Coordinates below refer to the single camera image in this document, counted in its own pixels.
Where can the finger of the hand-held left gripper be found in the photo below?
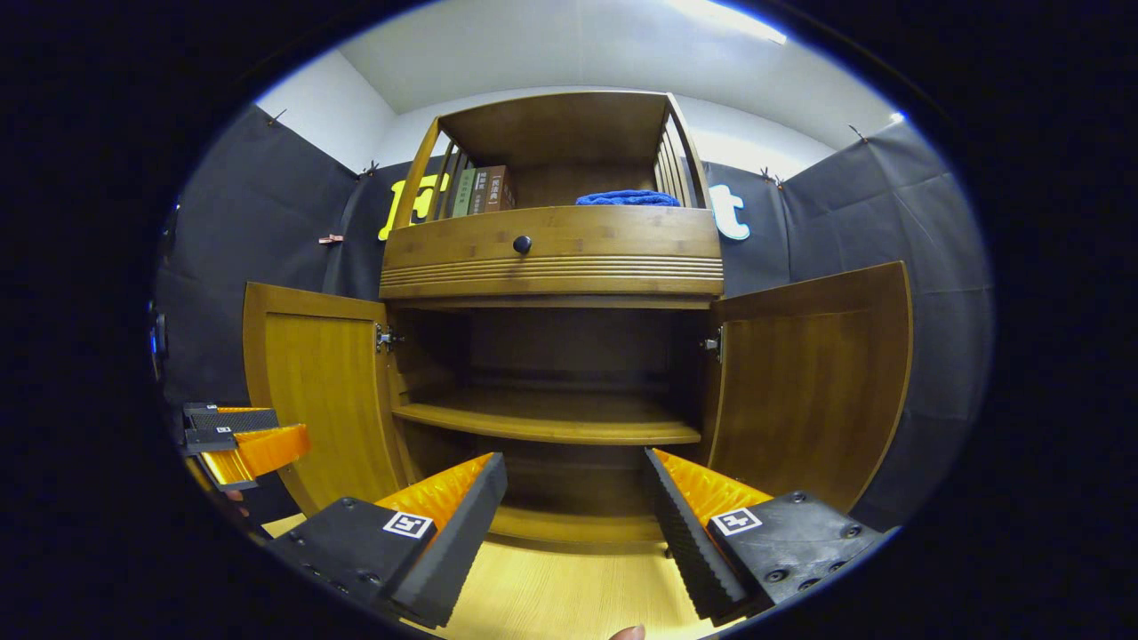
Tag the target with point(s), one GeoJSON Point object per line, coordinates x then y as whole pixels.
{"type": "Point", "coordinates": [236, 420]}
{"type": "Point", "coordinates": [267, 449]}

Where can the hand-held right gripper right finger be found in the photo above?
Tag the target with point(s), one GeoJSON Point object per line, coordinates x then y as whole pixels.
{"type": "Point", "coordinates": [680, 533]}

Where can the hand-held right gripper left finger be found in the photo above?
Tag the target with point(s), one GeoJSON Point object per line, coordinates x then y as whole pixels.
{"type": "Point", "coordinates": [462, 542]}

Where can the wooden cabinet door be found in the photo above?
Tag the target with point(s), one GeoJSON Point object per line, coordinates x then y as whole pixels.
{"type": "Point", "coordinates": [809, 391]}
{"type": "Point", "coordinates": [320, 391]}

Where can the wooden double-door shoe cabinet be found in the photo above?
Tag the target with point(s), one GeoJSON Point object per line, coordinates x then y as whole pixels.
{"type": "Point", "coordinates": [551, 124]}

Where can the wooden cabinet drawer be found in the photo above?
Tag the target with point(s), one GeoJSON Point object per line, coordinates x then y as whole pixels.
{"type": "Point", "coordinates": [622, 240]}

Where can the wooden inner shelf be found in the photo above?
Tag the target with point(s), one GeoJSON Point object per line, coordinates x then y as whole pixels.
{"type": "Point", "coordinates": [542, 418]}

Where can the black backdrop cloth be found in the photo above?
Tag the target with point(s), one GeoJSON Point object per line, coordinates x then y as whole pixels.
{"type": "Point", "coordinates": [258, 231]}

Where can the green book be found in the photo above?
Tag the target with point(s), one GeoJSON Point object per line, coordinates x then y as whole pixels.
{"type": "Point", "coordinates": [462, 194]}

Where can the dark brown book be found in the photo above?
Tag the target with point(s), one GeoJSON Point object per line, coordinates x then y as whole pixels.
{"type": "Point", "coordinates": [481, 191]}

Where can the blue towel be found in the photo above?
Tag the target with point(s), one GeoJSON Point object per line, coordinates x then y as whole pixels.
{"type": "Point", "coordinates": [627, 198]}

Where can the reddish brown book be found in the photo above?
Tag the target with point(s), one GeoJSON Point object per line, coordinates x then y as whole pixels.
{"type": "Point", "coordinates": [500, 188]}

